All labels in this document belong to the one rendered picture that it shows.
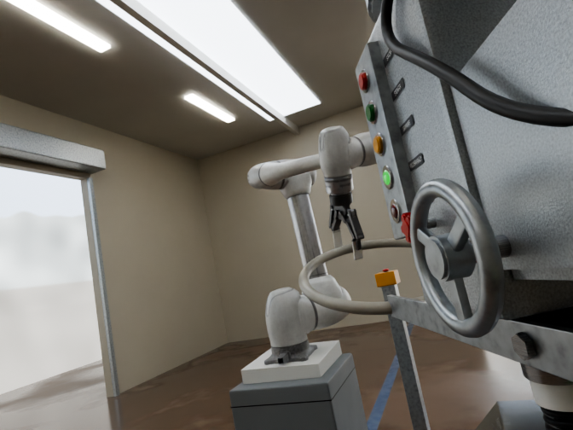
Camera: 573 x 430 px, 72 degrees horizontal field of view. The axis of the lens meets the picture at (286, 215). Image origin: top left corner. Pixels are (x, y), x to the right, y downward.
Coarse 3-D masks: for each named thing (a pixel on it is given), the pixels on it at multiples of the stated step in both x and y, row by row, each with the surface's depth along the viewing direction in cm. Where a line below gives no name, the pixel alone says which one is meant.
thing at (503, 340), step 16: (400, 304) 85; (416, 304) 75; (416, 320) 77; (432, 320) 69; (512, 320) 46; (528, 320) 44; (448, 336) 64; (464, 336) 58; (496, 336) 49; (512, 336) 44; (528, 336) 43; (544, 336) 40; (560, 336) 38; (496, 352) 50; (512, 352) 47; (528, 352) 42; (544, 352) 41; (560, 352) 39; (544, 368) 41; (560, 368) 39
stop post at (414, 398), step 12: (384, 276) 238; (396, 276) 239; (384, 288) 239; (396, 288) 240; (396, 324) 235; (396, 336) 235; (408, 336) 238; (396, 348) 235; (408, 348) 232; (408, 360) 231; (408, 372) 231; (408, 384) 231; (408, 396) 231; (420, 396) 230; (408, 408) 230; (420, 408) 227; (420, 420) 227
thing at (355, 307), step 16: (384, 240) 136; (400, 240) 133; (320, 256) 130; (336, 256) 134; (304, 272) 119; (304, 288) 109; (320, 304) 102; (336, 304) 98; (352, 304) 95; (368, 304) 94; (384, 304) 93
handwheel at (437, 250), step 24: (432, 192) 37; (456, 192) 33; (480, 216) 31; (432, 240) 37; (456, 240) 34; (480, 240) 31; (504, 240) 37; (432, 264) 38; (456, 264) 35; (480, 264) 31; (432, 288) 42; (456, 288) 36; (480, 288) 31; (504, 288) 31; (456, 312) 37; (480, 312) 32; (480, 336) 34
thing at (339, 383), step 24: (336, 360) 164; (240, 384) 156; (264, 384) 149; (288, 384) 143; (312, 384) 138; (336, 384) 144; (240, 408) 147; (264, 408) 144; (288, 408) 141; (312, 408) 137; (336, 408) 138; (360, 408) 164
